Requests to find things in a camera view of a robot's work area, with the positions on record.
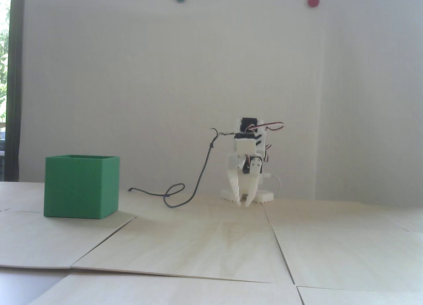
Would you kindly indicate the green box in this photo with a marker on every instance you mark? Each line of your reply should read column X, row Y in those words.
column 79, row 189

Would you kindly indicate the dark window frame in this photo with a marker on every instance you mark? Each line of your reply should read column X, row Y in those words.
column 16, row 87

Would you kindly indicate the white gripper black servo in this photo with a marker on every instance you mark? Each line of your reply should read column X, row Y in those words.
column 248, row 171

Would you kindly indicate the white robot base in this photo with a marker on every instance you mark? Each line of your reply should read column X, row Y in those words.
column 267, row 196

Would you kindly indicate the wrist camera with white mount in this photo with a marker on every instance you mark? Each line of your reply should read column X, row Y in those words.
column 245, row 145

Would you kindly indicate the red round magnet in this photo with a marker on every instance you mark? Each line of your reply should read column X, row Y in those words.
column 313, row 1

